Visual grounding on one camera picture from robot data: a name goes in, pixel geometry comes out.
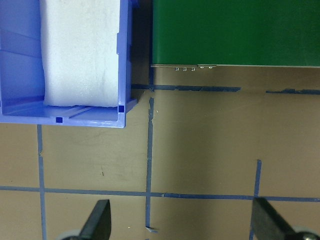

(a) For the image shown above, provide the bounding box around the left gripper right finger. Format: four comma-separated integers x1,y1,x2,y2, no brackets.
251,197,296,240

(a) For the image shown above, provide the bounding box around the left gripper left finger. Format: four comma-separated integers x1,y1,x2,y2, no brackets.
79,199,112,240

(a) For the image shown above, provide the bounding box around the blue source bin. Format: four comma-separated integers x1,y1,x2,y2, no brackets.
0,0,139,128

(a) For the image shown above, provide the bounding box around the green conveyor belt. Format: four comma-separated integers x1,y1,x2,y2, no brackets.
152,0,320,68

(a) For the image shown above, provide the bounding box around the white foam pad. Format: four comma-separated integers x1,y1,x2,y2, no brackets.
39,0,121,107

